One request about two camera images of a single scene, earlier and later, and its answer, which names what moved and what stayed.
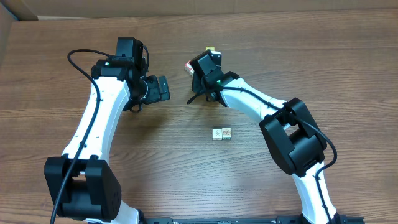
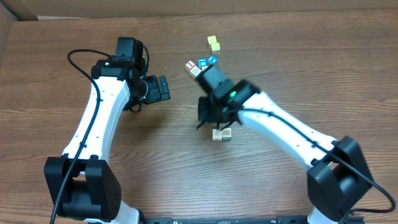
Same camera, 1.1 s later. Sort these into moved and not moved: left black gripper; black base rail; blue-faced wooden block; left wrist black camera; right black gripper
Moved: right black gripper
Not moved: blue-faced wooden block; black base rail; left wrist black camera; left black gripper
